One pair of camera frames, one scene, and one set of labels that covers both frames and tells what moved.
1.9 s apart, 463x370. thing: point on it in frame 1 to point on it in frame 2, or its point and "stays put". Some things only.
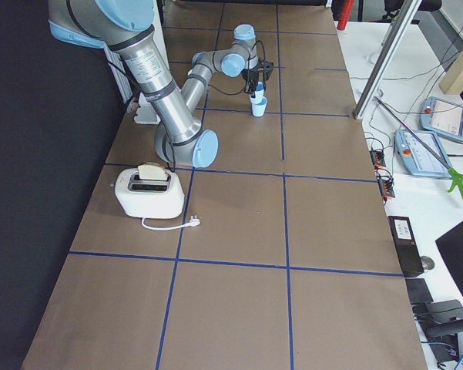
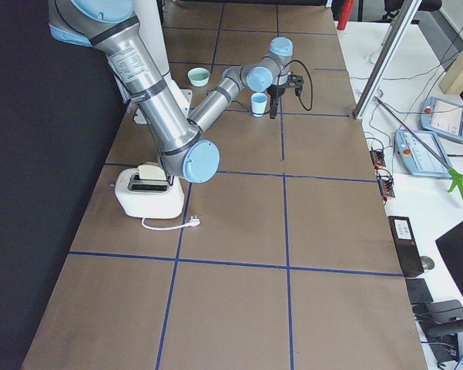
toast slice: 151,170 stays put
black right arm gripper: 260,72 to 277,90
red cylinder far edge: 344,16 stays put
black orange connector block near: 385,181 stays put
